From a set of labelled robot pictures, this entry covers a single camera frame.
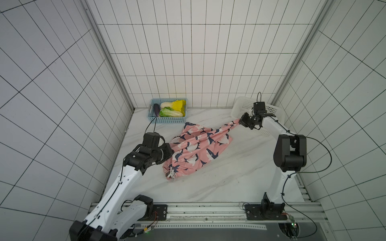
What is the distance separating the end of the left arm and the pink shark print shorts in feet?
0.05

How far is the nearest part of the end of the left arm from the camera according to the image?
0.54 m

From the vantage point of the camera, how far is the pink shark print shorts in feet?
2.56
